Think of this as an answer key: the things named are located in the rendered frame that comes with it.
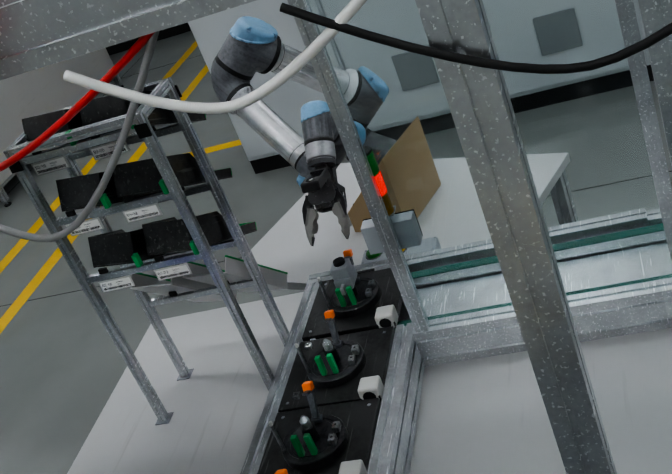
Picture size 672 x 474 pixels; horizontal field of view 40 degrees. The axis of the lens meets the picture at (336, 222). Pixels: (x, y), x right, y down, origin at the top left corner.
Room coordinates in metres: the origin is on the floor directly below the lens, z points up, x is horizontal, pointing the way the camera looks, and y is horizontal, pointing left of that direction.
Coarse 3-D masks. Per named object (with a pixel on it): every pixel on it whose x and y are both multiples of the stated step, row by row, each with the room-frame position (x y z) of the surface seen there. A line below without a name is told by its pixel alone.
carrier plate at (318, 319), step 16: (368, 272) 2.07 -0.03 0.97; (384, 272) 2.04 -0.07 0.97; (320, 288) 2.09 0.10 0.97; (384, 288) 1.97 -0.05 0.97; (320, 304) 2.02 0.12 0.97; (384, 304) 1.90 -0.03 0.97; (400, 304) 1.90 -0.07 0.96; (320, 320) 1.94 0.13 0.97; (336, 320) 1.92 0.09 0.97; (352, 320) 1.89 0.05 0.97; (368, 320) 1.86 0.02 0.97; (304, 336) 1.90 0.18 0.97; (320, 336) 1.88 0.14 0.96
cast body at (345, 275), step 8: (336, 264) 1.96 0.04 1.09; (344, 264) 1.96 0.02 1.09; (336, 272) 1.95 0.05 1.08; (344, 272) 1.94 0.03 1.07; (352, 272) 1.96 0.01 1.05; (336, 280) 1.95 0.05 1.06; (344, 280) 1.94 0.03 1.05; (352, 280) 1.94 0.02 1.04; (344, 288) 1.93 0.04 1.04; (352, 288) 1.93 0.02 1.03
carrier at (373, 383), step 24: (360, 336) 1.81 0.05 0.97; (384, 336) 1.77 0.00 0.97; (312, 360) 1.77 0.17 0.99; (336, 360) 1.72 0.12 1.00; (360, 360) 1.69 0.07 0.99; (384, 360) 1.69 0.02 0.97; (288, 384) 1.74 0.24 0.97; (336, 384) 1.66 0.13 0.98; (360, 384) 1.61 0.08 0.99; (288, 408) 1.66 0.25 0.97
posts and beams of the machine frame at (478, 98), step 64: (0, 0) 0.90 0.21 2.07; (64, 0) 0.87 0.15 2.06; (128, 0) 0.85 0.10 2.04; (192, 0) 0.83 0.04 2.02; (448, 0) 0.72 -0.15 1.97; (640, 0) 1.16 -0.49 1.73; (0, 64) 0.91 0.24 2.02; (448, 64) 0.71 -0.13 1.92; (512, 128) 0.71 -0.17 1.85; (512, 192) 0.71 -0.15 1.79; (512, 256) 0.71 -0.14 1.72; (576, 384) 0.70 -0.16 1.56; (576, 448) 0.71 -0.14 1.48
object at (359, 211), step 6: (360, 198) 2.48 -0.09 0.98; (354, 204) 2.50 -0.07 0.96; (360, 204) 2.48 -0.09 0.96; (354, 210) 2.50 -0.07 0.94; (360, 210) 2.49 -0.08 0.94; (366, 210) 2.47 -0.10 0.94; (354, 216) 2.51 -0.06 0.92; (360, 216) 2.49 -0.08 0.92; (366, 216) 2.48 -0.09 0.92; (354, 222) 2.51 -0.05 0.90; (360, 222) 2.50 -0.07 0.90; (354, 228) 2.52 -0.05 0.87; (360, 228) 2.50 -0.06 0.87
